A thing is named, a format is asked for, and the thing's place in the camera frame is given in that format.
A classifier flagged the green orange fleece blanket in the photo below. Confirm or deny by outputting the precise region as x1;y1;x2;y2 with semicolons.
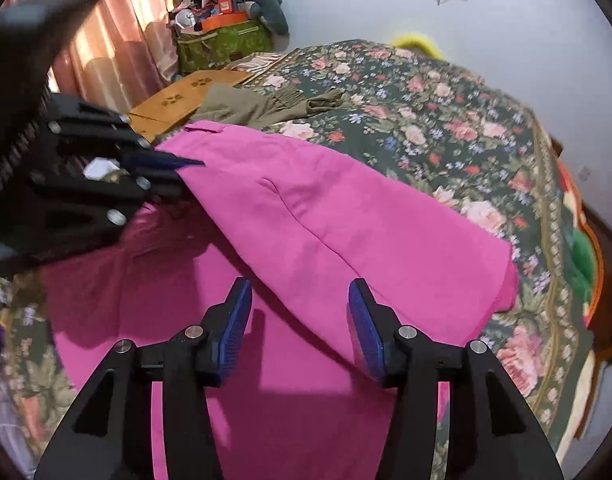
556;160;603;327

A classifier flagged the green patterned bag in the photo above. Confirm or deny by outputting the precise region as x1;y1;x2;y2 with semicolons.
176;20;275;77

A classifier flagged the wooden bed frame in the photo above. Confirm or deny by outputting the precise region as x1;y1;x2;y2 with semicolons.
551;137;612;361

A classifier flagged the yellow fluffy cushion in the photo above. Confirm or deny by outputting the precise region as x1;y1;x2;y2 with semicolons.
391;32;445;59

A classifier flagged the orange tray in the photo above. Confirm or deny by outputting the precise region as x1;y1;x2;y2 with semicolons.
201;10;249;32

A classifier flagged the floral blanket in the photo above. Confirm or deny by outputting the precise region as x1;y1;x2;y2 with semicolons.
0;39;601;480

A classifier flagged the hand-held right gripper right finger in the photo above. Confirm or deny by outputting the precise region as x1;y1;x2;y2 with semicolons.
348;278;568;480

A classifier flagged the pink curtain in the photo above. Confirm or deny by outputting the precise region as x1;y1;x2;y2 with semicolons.
6;0;181;112

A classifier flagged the flat cardboard box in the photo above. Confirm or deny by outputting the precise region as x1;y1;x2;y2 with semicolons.
127;70;255;144

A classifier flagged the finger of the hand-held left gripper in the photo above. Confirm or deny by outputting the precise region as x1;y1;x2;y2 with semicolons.
46;94;205;172
30;159;187;261

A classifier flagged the pink shirt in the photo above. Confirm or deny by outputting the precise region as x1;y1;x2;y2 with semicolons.
40;119;520;480

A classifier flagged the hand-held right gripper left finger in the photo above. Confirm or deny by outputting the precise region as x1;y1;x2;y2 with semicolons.
34;277;253;480

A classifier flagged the olive green garment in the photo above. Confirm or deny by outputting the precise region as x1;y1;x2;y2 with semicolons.
198;84;347;129

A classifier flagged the striped cloth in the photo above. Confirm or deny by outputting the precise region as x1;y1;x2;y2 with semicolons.
230;52;287;74

